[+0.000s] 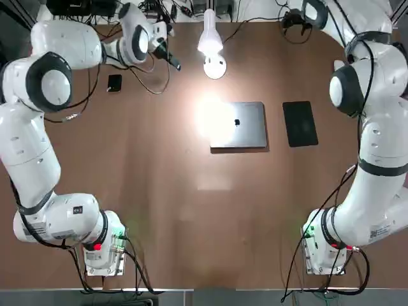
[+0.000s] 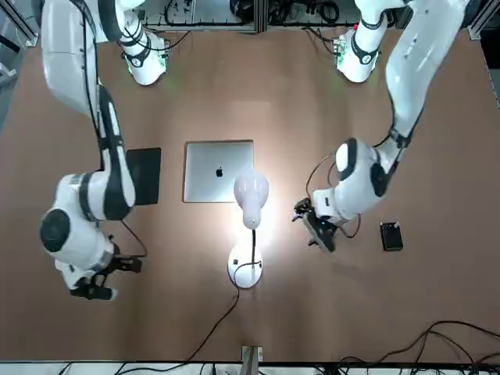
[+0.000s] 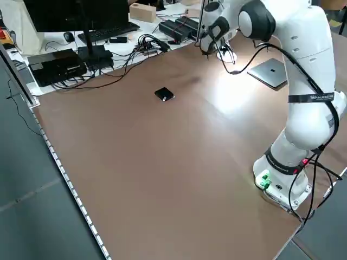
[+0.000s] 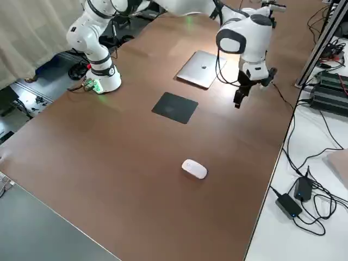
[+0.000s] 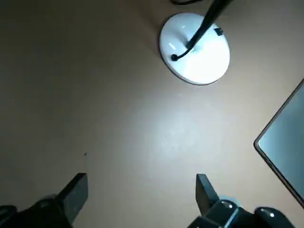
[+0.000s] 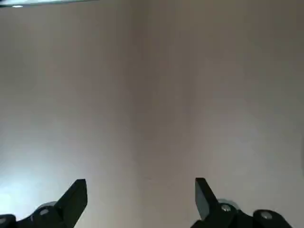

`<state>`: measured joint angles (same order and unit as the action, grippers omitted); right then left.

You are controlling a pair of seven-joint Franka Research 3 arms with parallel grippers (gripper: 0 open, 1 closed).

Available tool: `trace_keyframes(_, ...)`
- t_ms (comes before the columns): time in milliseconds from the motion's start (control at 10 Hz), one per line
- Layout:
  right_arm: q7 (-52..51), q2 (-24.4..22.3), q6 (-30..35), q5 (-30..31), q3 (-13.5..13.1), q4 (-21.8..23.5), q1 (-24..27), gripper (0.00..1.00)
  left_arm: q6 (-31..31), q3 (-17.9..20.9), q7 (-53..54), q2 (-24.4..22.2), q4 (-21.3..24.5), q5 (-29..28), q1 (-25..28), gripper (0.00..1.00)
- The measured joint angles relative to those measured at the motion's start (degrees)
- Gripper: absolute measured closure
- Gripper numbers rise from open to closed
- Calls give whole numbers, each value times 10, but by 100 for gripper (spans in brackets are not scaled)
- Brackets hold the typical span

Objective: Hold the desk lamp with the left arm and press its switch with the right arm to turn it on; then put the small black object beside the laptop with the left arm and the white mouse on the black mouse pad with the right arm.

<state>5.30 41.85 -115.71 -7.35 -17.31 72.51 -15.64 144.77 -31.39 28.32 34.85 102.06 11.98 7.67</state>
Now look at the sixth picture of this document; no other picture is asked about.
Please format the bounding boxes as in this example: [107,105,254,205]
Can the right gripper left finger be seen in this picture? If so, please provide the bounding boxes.
[0,178,88,228]

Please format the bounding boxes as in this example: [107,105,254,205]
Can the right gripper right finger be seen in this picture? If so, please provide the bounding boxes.
[192,177,294,228]

